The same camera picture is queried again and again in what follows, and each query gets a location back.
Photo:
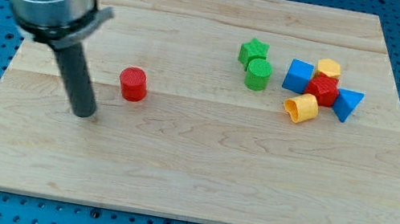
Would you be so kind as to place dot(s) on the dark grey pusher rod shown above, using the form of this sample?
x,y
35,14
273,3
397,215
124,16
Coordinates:
x,y
76,80

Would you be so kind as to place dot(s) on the red cylinder block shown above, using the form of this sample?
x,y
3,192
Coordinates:
x,y
133,84

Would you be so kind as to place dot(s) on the light wooden board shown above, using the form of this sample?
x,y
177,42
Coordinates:
x,y
201,146

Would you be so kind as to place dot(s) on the green star block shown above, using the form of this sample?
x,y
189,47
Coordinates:
x,y
249,51

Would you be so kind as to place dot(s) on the green cylinder block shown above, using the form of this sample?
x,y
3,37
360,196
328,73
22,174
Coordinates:
x,y
258,74

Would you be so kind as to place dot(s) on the blue cube block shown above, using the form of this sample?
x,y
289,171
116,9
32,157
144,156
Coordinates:
x,y
298,76

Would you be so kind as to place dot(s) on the yellow heart block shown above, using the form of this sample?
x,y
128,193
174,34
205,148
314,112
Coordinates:
x,y
302,108

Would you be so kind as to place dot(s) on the red pentagon block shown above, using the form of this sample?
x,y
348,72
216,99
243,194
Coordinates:
x,y
325,90

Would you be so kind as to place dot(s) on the yellow hexagon block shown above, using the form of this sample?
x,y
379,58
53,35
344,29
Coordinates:
x,y
329,68

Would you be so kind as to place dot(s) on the blue triangle block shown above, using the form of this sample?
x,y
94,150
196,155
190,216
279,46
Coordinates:
x,y
346,103

